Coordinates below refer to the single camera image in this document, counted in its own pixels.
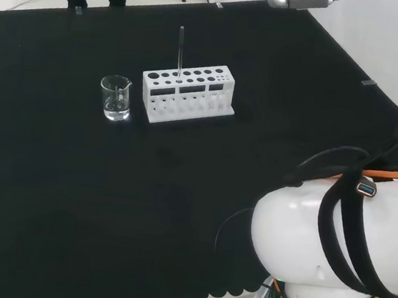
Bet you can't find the thin black cable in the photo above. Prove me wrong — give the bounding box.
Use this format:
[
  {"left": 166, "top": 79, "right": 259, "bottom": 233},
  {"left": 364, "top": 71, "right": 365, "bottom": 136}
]
[{"left": 213, "top": 204, "right": 257, "bottom": 257}]

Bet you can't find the clear glass beaker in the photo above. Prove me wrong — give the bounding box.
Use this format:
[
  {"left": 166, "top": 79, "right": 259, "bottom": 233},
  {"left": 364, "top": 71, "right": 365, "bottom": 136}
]
[{"left": 96, "top": 73, "right": 135, "bottom": 124}]

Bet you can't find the black bench cloth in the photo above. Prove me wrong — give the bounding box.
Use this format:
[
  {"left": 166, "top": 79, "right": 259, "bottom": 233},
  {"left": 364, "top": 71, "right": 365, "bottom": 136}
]
[{"left": 0, "top": 0, "right": 398, "bottom": 298}]

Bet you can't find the white test tube rack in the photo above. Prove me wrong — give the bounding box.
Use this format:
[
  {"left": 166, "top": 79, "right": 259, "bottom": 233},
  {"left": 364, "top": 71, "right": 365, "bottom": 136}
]
[{"left": 136, "top": 55, "right": 241, "bottom": 134}]

